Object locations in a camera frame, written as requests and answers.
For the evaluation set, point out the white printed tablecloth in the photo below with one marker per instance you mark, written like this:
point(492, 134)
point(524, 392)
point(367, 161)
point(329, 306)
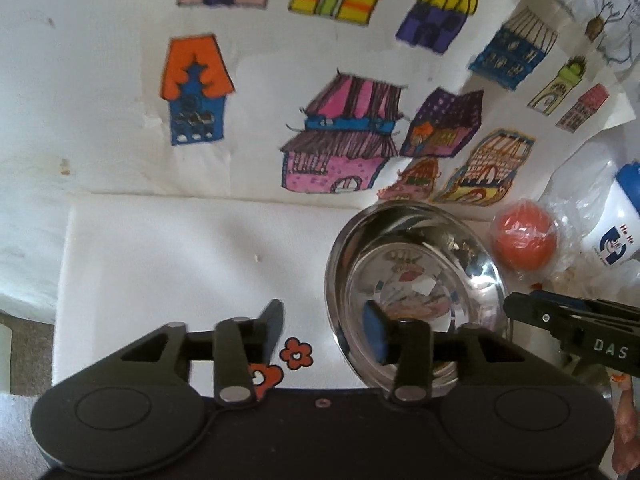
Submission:
point(175, 260)

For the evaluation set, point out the line drawing sheet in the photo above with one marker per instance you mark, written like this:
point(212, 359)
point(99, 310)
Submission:
point(600, 5)

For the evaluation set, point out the person's right hand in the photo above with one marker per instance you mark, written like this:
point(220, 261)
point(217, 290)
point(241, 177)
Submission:
point(627, 420)

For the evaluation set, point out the red tomato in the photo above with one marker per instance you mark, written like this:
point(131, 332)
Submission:
point(525, 235)

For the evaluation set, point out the small house drawing sheet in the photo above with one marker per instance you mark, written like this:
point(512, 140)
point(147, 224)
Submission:
point(530, 110)

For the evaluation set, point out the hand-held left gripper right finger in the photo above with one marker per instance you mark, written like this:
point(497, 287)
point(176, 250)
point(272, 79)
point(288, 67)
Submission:
point(376, 331)

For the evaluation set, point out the clear plastic bag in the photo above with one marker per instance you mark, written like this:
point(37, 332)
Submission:
point(575, 195)

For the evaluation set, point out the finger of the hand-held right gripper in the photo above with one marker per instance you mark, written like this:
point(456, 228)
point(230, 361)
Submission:
point(525, 310)

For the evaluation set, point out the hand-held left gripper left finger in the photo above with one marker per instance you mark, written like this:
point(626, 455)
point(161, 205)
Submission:
point(270, 330)

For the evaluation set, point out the white bottle with blue lid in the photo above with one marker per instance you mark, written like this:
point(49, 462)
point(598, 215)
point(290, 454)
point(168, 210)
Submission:
point(617, 220)

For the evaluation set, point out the stainless steel bowl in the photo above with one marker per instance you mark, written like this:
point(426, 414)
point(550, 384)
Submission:
point(415, 260)

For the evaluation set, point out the large house drawing sheet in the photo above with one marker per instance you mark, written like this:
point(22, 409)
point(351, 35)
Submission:
point(250, 85)

